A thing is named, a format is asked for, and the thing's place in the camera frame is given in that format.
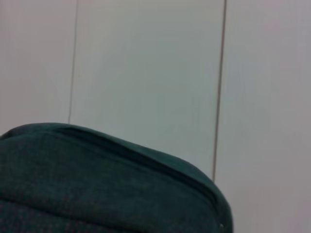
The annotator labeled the dark teal fabric bag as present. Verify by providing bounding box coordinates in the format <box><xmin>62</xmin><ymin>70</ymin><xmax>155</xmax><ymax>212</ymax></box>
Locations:
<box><xmin>0</xmin><ymin>122</ymin><xmax>234</xmax><ymax>233</ymax></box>

